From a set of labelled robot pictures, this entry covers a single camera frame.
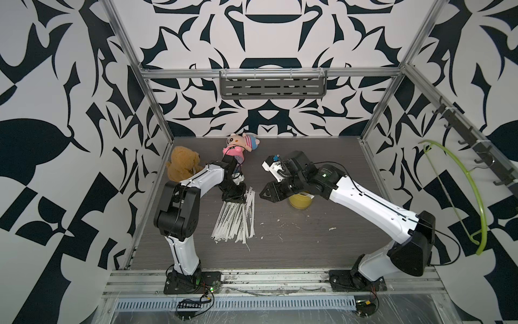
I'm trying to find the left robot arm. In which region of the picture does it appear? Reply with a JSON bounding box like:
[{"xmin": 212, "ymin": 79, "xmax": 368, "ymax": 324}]
[{"xmin": 154, "ymin": 155, "xmax": 246, "ymax": 295}]

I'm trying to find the brown teddy bear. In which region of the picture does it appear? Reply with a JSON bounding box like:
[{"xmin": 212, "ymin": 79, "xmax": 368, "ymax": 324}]
[{"xmin": 166, "ymin": 146, "xmax": 203, "ymax": 182}]

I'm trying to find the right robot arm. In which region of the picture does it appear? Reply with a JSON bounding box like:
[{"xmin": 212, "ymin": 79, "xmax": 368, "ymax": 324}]
[{"xmin": 260, "ymin": 151, "xmax": 436, "ymax": 291}]

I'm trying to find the green plastic hanger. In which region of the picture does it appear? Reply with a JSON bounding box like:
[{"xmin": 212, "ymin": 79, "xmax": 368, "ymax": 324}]
[{"xmin": 420, "ymin": 140, "xmax": 488, "ymax": 256}]

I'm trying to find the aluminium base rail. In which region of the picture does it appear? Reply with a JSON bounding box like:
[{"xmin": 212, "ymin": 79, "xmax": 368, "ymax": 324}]
[{"xmin": 102, "ymin": 268, "xmax": 446, "ymax": 298}]

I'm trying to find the white cable duct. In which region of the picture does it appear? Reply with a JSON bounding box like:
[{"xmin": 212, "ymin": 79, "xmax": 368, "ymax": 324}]
[{"xmin": 115, "ymin": 295, "xmax": 356, "ymax": 312}]

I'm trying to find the yellow plastic cup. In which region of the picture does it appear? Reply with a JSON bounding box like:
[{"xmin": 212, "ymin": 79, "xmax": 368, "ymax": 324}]
[{"xmin": 289, "ymin": 193, "xmax": 314, "ymax": 210}]

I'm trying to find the eleventh white straw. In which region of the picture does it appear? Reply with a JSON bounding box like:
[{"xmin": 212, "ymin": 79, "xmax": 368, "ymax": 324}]
[{"xmin": 248, "ymin": 188, "xmax": 255, "ymax": 238}]

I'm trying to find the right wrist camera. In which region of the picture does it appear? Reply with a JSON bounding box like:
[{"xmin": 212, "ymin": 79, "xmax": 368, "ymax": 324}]
[{"xmin": 262, "ymin": 155, "xmax": 290, "ymax": 182}]

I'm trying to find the pink alarm clock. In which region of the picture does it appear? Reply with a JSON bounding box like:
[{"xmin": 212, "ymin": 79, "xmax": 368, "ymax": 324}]
[{"xmin": 223, "ymin": 145, "xmax": 245, "ymax": 163}]

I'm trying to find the black wall hook rail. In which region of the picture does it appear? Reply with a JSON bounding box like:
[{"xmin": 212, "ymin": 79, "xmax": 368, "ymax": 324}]
[{"xmin": 434, "ymin": 96, "xmax": 517, "ymax": 196}]

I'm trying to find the grey slotted wall shelf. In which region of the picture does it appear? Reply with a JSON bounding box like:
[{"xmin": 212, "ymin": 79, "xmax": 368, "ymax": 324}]
[{"xmin": 219, "ymin": 68, "xmax": 327, "ymax": 100}]

